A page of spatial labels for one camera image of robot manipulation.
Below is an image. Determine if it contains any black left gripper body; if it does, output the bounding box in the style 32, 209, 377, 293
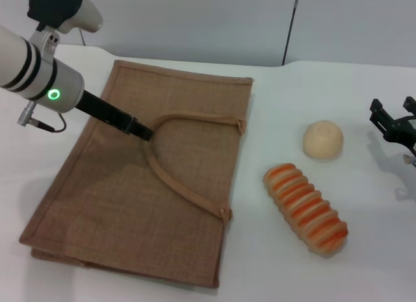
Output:
75, 89, 137, 134

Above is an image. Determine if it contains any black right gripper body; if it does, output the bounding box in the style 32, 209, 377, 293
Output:
384, 114, 416, 154

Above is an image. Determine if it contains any round beige egg yolk pastry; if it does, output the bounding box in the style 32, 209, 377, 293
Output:
302, 119, 345, 160

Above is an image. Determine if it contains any brown jute tote bag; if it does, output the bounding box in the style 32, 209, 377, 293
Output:
19, 59, 255, 280

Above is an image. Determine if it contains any orange striped bread loaf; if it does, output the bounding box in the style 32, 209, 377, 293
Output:
262, 162, 349, 258

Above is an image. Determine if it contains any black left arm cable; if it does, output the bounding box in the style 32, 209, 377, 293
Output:
17, 99, 68, 134

